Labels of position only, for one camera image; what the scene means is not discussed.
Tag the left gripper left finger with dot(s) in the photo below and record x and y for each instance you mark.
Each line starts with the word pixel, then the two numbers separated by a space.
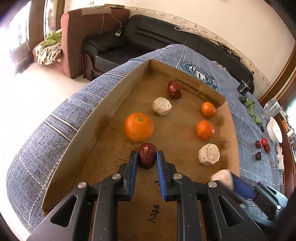
pixel 118 187

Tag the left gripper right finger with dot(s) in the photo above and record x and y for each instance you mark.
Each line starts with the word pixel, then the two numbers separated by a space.
pixel 176 187

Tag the dark purple jujube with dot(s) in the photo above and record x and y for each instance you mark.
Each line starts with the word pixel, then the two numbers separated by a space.
pixel 258 156

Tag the large red jujube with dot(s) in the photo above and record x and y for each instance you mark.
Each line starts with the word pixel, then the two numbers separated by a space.
pixel 267 148

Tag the red cherry tomato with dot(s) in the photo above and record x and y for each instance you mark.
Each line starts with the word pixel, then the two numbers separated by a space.
pixel 264 142

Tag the large white corn piece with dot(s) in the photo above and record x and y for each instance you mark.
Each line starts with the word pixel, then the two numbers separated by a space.
pixel 209 154

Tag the orange tangerine near left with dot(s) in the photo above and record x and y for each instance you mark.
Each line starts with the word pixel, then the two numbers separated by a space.
pixel 138 127

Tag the orange tangerine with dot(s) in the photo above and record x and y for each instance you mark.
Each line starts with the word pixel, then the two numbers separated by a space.
pixel 208 110
pixel 138 127
pixel 205 130

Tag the orange tangerine middle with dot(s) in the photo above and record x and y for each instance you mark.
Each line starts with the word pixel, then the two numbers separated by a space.
pixel 205 130

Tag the shallow cardboard tray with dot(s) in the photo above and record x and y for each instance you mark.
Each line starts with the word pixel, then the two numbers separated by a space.
pixel 139 167

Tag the white bowl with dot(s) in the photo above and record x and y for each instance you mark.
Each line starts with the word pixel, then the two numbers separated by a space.
pixel 274 131

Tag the small white corn piece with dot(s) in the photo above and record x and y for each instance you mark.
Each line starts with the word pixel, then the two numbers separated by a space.
pixel 161 106

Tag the orange tangerine far right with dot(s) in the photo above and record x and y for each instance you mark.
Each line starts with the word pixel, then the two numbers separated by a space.
pixel 208 110

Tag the dark red jujube far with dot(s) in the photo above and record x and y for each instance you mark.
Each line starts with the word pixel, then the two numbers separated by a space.
pixel 175 90

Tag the green leafy vegetable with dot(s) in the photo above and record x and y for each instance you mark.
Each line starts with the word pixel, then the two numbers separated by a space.
pixel 249 104

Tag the small black device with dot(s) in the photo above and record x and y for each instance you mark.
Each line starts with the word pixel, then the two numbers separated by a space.
pixel 243 87

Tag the black sofa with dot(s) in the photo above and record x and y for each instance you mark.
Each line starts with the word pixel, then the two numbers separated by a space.
pixel 142 34

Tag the patterned cloth pile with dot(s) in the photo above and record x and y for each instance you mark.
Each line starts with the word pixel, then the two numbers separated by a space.
pixel 49 51

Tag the wooden glass door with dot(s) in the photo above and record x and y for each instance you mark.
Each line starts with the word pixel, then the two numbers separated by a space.
pixel 29 26

